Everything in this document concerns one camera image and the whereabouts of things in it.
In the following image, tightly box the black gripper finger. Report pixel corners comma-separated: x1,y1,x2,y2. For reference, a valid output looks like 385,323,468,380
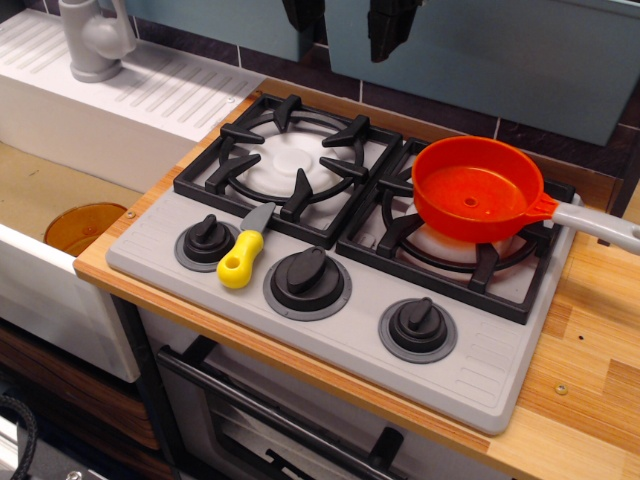
367,0,419,63
282,0,325,32

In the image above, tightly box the black left burner grate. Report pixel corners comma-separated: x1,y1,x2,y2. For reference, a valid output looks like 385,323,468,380
174,94,402,248

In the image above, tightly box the black burner grate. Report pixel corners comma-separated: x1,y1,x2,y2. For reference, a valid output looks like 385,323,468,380
174,94,402,248
337,138,573,324

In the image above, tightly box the grey toy stove top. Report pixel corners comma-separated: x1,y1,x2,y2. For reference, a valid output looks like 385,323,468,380
105,92,585,435

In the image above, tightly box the grey toy faucet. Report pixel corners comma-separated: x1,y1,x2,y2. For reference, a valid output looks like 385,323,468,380
59,0,136,83

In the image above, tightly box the black left stove knob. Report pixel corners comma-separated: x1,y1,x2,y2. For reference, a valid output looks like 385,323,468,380
174,214,240,273

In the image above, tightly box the black stove knob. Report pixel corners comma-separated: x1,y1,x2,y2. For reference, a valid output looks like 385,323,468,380
263,247,353,322
378,297,458,364
174,214,240,273

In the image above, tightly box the black middle stove knob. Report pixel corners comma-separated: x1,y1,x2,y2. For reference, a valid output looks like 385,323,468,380
263,247,353,322

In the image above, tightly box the white toy sink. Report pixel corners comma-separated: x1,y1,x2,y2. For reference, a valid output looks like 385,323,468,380
1,9,262,383

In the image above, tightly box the black right burner grate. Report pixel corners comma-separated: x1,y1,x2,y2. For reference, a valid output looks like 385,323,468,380
337,138,573,324

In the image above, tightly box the black right stove knob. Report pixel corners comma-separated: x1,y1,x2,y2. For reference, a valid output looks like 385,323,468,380
378,297,458,364

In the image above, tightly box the orange plastic plate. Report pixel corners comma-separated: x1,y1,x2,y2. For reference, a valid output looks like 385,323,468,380
44,202,127,257

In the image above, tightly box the toy oven door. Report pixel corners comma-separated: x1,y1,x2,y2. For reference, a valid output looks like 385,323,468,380
156,337,466,479

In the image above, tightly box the orange toy pan grey handle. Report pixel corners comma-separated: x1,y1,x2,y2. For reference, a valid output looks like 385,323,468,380
411,136,639,255

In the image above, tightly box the yellow handled toy knife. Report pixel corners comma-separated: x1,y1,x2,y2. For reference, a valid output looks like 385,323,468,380
217,202,276,289

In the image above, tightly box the black oven door handle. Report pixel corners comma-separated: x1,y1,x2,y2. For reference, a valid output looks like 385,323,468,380
157,337,403,479

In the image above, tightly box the black braided cable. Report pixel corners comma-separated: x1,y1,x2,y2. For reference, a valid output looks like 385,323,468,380
0,394,39,480

